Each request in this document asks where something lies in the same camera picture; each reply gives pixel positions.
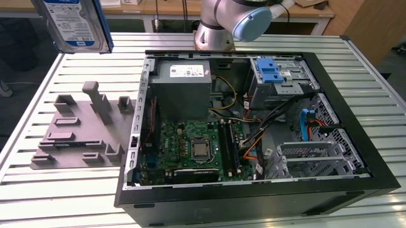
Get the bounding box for metal disk bay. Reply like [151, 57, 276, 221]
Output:
[264, 141, 363, 180]

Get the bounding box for hard disk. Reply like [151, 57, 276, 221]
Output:
[31, 0, 115, 54]

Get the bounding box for blue drive bay latch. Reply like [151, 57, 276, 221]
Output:
[256, 58, 280, 84]

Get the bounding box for black cable bundle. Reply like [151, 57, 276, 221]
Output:
[242, 94, 315, 148]

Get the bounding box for thin red wire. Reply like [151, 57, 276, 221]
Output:
[144, 96, 157, 146]

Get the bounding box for brown cardboard piece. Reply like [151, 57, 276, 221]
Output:
[292, 0, 331, 10]

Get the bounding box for blue flat wire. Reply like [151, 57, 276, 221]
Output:
[299, 108, 318, 143]

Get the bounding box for grey parts rack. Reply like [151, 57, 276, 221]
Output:
[29, 81, 137, 171]

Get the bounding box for green motherboard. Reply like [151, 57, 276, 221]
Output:
[157, 120, 254, 183]

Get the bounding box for CPU socket with cover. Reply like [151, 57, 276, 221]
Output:
[188, 136, 215, 165]

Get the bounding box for yellow wire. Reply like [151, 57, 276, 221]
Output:
[208, 75, 239, 111]

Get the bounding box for silver CPU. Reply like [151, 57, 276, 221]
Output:
[192, 142, 211, 157]

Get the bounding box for wooden desk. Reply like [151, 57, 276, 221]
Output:
[0, 0, 336, 36]

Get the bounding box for grey power supply unit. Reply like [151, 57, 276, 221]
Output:
[148, 60, 212, 122]

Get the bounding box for black RAM stick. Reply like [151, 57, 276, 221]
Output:
[227, 120, 242, 173]

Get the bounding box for metal optical drive bay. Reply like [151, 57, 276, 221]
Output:
[248, 57, 320, 110]

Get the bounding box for brown wooden cabinet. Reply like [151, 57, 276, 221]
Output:
[323, 0, 406, 67]

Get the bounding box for grey stand foot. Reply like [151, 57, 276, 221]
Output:
[0, 80, 13, 97]

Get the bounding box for black office chair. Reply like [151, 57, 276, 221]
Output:
[0, 18, 57, 72]

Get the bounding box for orange wire bundle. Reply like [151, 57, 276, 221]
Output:
[242, 133, 264, 162]

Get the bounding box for black open PC case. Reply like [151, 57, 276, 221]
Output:
[113, 49, 400, 228]

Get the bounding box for black graphics card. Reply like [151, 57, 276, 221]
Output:
[164, 167, 220, 185]

